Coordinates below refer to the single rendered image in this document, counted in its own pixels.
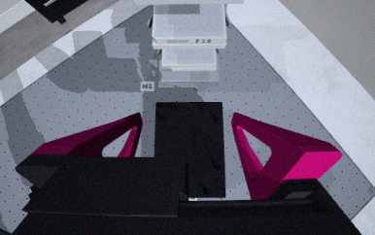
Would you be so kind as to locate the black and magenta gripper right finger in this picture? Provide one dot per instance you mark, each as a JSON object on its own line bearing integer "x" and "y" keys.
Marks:
{"x": 294, "y": 156}

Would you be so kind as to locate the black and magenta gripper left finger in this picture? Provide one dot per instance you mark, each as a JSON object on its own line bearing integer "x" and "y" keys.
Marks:
{"x": 91, "y": 142}

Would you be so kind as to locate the grey perforated base plate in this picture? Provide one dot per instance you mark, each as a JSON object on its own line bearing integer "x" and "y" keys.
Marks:
{"x": 101, "y": 83}

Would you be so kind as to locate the white multi-well plate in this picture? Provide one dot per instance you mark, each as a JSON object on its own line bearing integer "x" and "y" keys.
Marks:
{"x": 189, "y": 26}
{"x": 167, "y": 2}
{"x": 189, "y": 60}

